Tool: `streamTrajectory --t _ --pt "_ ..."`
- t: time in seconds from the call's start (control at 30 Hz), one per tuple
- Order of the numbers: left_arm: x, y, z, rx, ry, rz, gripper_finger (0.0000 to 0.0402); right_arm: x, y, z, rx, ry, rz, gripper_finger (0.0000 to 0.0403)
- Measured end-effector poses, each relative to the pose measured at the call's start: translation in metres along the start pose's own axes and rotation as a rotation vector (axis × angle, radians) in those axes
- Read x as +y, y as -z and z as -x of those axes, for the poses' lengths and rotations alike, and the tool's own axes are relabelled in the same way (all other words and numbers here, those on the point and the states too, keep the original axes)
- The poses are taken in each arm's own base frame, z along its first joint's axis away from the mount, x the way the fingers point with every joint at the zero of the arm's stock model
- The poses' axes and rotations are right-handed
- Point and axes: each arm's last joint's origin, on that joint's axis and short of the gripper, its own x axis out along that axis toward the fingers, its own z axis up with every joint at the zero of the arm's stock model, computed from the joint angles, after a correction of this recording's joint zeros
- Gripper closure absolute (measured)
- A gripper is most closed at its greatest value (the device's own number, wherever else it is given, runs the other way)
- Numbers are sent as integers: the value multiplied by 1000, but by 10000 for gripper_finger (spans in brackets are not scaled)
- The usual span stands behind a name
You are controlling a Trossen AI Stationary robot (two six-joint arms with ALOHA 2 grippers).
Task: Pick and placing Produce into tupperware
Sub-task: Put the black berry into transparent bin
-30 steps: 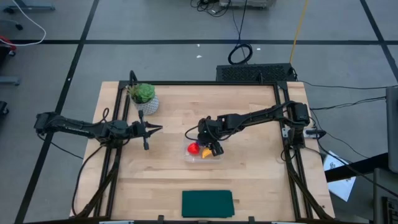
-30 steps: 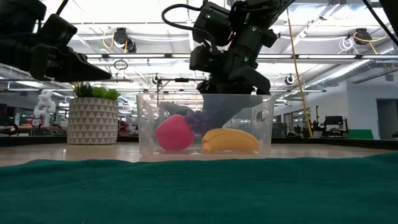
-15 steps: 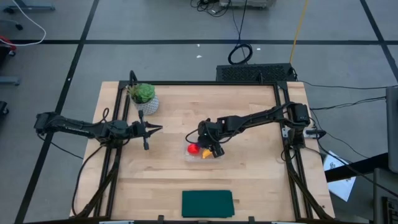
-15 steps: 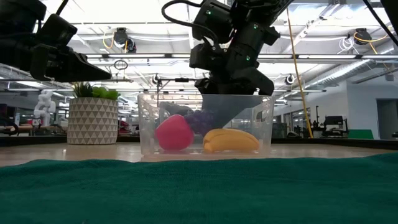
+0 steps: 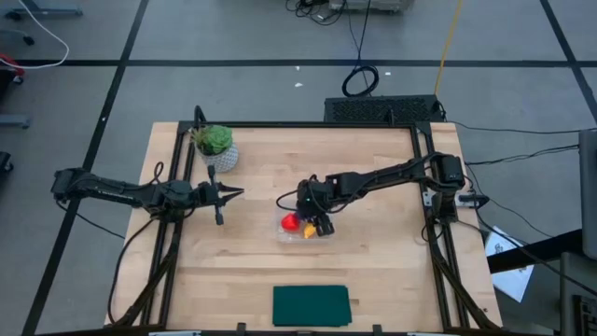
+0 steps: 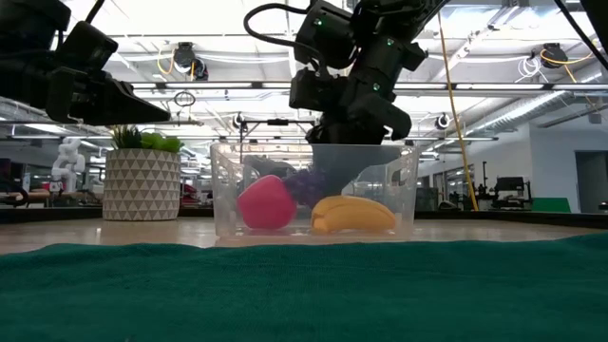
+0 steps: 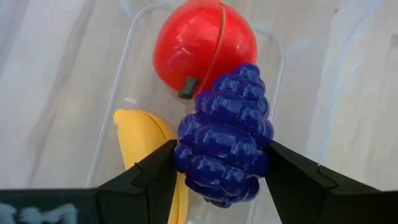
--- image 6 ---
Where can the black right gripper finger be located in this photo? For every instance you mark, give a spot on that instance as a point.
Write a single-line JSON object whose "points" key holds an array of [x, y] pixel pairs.
{"points": [[351, 161]]}

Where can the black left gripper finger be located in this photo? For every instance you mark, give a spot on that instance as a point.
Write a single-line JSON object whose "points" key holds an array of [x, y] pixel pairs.
{"points": [[123, 107]]}

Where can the purple toy grapes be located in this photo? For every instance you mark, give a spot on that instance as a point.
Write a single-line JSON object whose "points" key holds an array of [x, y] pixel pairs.
{"points": [[304, 187]]}

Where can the yellow toy banana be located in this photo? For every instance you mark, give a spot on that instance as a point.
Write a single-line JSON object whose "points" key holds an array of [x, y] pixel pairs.
{"points": [[351, 216]]}

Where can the red toy apple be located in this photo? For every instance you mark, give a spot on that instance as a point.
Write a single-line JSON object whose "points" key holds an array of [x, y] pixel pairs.
{"points": [[266, 202]]}

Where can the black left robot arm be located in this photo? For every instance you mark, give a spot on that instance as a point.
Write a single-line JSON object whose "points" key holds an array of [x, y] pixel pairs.
{"points": [[24, 24]]}

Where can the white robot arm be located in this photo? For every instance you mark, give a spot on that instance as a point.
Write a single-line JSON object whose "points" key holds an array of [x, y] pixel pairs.
{"points": [[69, 164]]}

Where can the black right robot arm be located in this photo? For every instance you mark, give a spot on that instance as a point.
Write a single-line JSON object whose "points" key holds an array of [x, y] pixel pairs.
{"points": [[328, 33]]}

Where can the clear plastic tupperware container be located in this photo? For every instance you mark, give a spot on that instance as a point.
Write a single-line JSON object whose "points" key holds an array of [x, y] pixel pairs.
{"points": [[223, 199]]}

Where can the succulent in patterned white pot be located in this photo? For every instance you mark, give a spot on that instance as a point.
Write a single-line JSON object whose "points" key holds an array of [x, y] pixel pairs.
{"points": [[141, 185]]}

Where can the dark green folded cloth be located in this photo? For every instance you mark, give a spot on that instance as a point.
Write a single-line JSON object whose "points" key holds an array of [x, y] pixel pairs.
{"points": [[304, 294]]}

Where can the black machine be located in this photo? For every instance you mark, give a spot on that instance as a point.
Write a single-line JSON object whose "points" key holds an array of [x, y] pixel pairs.
{"points": [[509, 190]]}

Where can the green board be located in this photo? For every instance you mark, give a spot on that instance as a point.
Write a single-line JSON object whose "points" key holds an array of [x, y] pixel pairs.
{"points": [[551, 205]]}

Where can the dark doorway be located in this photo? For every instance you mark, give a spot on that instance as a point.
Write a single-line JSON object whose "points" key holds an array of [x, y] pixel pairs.
{"points": [[591, 180]]}

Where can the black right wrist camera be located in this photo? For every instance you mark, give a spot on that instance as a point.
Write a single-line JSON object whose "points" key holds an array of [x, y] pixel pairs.
{"points": [[309, 90]]}

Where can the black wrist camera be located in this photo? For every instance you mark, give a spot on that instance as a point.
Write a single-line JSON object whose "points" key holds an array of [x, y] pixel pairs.
{"points": [[88, 45], [309, 90]]}

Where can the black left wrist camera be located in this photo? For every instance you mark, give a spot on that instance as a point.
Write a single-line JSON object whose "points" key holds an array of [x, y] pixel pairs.
{"points": [[88, 45]]}

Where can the black aluminium table frame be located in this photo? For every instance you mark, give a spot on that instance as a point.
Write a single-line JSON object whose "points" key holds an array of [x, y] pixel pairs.
{"points": [[47, 216]]}

